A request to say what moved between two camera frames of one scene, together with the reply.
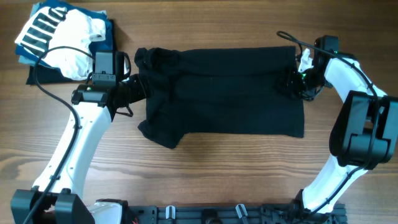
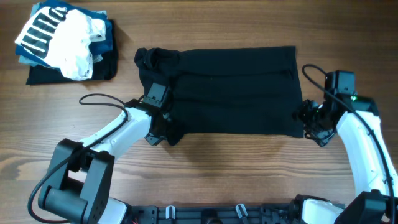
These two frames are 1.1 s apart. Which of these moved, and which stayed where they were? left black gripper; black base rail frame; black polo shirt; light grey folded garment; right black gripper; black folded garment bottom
Moved: left black gripper; right black gripper
Stayed: light grey folded garment; black polo shirt; black folded garment bottom; black base rail frame
